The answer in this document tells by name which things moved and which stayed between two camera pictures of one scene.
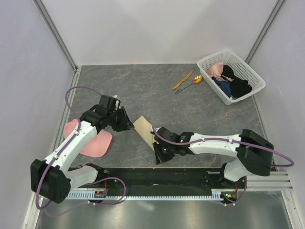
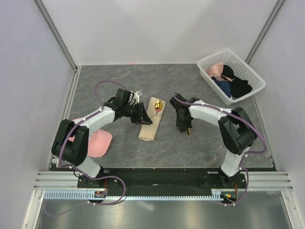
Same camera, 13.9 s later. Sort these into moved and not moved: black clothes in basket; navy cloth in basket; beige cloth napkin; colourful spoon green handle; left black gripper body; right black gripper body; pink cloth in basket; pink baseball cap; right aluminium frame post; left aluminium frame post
Moved: colourful spoon green handle; left black gripper body; right black gripper body; beige cloth napkin
Not moved: pink baseball cap; black clothes in basket; pink cloth in basket; left aluminium frame post; navy cloth in basket; right aluminium frame post
